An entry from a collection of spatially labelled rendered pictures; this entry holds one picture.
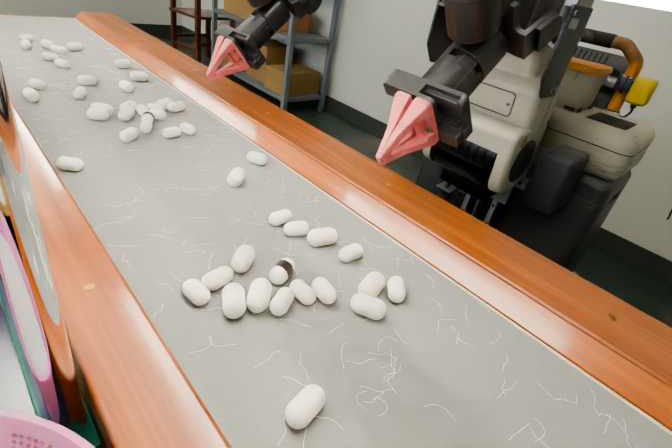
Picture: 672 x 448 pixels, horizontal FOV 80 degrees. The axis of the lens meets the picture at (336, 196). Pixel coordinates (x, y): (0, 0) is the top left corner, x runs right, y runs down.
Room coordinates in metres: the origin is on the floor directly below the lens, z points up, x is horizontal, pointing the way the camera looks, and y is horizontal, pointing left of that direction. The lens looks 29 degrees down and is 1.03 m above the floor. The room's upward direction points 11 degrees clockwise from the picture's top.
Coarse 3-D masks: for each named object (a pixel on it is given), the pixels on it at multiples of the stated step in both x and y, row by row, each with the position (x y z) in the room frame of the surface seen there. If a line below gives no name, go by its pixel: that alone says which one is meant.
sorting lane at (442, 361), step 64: (64, 128) 0.56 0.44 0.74; (128, 192) 0.42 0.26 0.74; (192, 192) 0.45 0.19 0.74; (256, 192) 0.48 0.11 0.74; (320, 192) 0.52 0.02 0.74; (128, 256) 0.31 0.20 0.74; (192, 256) 0.33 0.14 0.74; (256, 256) 0.35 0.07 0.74; (320, 256) 0.37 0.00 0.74; (384, 256) 0.39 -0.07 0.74; (192, 320) 0.25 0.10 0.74; (256, 320) 0.26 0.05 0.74; (320, 320) 0.27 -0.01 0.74; (384, 320) 0.29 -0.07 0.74; (448, 320) 0.31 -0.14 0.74; (192, 384) 0.19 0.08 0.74; (256, 384) 0.20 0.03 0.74; (320, 384) 0.21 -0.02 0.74; (384, 384) 0.22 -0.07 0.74; (448, 384) 0.23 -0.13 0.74; (512, 384) 0.24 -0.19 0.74; (576, 384) 0.26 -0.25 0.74
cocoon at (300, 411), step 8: (312, 384) 0.19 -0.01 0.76; (304, 392) 0.18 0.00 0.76; (312, 392) 0.19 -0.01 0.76; (320, 392) 0.19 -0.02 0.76; (296, 400) 0.18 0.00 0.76; (304, 400) 0.18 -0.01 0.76; (312, 400) 0.18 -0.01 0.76; (320, 400) 0.18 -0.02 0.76; (288, 408) 0.17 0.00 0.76; (296, 408) 0.17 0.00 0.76; (304, 408) 0.17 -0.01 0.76; (312, 408) 0.18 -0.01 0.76; (320, 408) 0.18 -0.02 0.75; (288, 416) 0.17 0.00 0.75; (296, 416) 0.17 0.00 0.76; (304, 416) 0.17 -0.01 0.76; (312, 416) 0.17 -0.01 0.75; (296, 424) 0.16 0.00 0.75; (304, 424) 0.17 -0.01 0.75
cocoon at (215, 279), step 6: (216, 270) 0.29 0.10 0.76; (222, 270) 0.30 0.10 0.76; (228, 270) 0.30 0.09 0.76; (204, 276) 0.28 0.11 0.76; (210, 276) 0.28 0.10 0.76; (216, 276) 0.29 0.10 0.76; (222, 276) 0.29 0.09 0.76; (228, 276) 0.29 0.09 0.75; (204, 282) 0.28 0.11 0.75; (210, 282) 0.28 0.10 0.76; (216, 282) 0.28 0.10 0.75; (222, 282) 0.29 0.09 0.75; (228, 282) 0.29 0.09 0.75; (210, 288) 0.28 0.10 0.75; (216, 288) 0.28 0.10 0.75
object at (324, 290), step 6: (312, 282) 0.31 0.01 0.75; (318, 282) 0.31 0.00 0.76; (324, 282) 0.31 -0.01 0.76; (312, 288) 0.31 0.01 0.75; (318, 288) 0.30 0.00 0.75; (324, 288) 0.30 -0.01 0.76; (330, 288) 0.30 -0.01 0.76; (318, 294) 0.30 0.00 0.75; (324, 294) 0.29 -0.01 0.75; (330, 294) 0.29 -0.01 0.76; (336, 294) 0.30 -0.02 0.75; (324, 300) 0.29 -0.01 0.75; (330, 300) 0.29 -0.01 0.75
